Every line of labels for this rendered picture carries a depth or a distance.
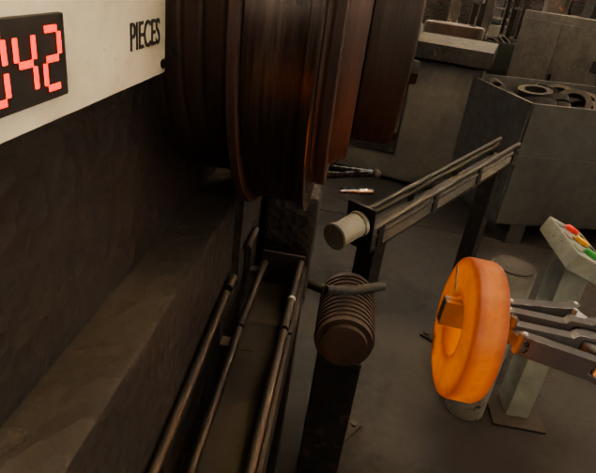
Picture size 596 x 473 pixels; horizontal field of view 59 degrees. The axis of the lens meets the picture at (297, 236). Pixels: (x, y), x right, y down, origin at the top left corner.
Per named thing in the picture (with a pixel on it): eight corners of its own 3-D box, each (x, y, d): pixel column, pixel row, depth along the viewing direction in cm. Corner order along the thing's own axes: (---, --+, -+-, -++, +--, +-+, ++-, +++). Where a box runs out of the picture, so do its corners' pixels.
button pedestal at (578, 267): (494, 431, 158) (567, 252, 130) (480, 377, 179) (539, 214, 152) (547, 441, 157) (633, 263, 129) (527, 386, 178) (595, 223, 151)
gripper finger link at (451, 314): (499, 334, 58) (500, 338, 57) (436, 320, 58) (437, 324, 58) (509, 312, 57) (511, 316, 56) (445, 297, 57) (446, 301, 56)
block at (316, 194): (250, 300, 105) (261, 189, 94) (257, 280, 112) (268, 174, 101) (302, 310, 104) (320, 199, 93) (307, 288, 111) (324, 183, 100)
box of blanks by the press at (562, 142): (486, 243, 278) (534, 97, 243) (431, 184, 350) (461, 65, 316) (655, 251, 296) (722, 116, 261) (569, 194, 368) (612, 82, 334)
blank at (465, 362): (424, 403, 62) (452, 408, 62) (471, 388, 48) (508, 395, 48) (437, 281, 68) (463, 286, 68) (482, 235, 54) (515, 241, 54)
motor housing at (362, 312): (286, 491, 131) (316, 315, 107) (298, 424, 151) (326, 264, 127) (338, 501, 130) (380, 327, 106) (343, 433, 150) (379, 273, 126)
